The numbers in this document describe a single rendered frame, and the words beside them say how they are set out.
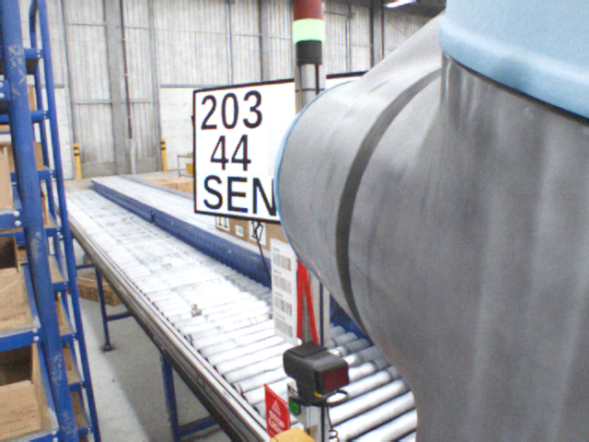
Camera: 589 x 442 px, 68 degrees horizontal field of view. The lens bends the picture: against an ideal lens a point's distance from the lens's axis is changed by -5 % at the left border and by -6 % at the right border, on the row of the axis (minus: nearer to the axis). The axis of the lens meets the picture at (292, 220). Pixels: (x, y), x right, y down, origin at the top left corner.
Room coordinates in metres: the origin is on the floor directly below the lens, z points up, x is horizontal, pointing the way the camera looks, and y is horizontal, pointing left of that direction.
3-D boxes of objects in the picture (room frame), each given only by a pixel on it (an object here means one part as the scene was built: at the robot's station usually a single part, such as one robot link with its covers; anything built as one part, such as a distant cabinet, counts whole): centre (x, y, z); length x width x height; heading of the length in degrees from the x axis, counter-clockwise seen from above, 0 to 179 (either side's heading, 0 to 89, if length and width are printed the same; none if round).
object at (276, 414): (0.82, 0.03, 0.85); 0.16 x 0.01 x 0.13; 33
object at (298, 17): (0.78, -0.04, 1.62); 0.05 x 0.05 x 0.06
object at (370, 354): (1.24, -0.06, 0.72); 0.52 x 0.05 x 0.05; 123
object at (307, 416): (0.76, -0.01, 0.95); 0.07 x 0.03 x 0.07; 33
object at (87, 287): (4.03, 1.73, 0.06); 0.69 x 0.47 x 0.13; 61
